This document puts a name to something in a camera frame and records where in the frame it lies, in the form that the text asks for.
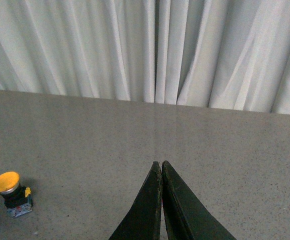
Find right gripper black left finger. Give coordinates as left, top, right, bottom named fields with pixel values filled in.
left=110, top=161, right=163, bottom=240

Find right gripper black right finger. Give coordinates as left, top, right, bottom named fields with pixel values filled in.
left=162, top=160, right=235, bottom=240

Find yellow mushroom push button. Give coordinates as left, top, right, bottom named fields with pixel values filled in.
left=0, top=171, right=34, bottom=218

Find white pleated curtain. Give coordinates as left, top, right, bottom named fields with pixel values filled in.
left=0, top=0, right=290, bottom=114

